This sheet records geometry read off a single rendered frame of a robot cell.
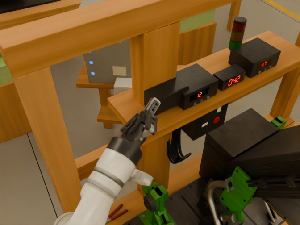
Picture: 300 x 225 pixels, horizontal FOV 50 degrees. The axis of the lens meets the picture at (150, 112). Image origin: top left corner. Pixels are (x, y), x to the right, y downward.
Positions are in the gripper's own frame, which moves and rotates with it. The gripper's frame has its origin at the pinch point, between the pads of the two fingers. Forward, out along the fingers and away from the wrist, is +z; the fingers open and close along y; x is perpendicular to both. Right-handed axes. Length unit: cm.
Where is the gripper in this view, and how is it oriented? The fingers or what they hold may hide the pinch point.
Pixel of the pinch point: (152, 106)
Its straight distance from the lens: 73.7
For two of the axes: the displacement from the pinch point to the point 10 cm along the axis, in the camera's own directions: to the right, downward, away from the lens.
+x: 7.0, 6.1, 3.7
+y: -5.3, 0.9, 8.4
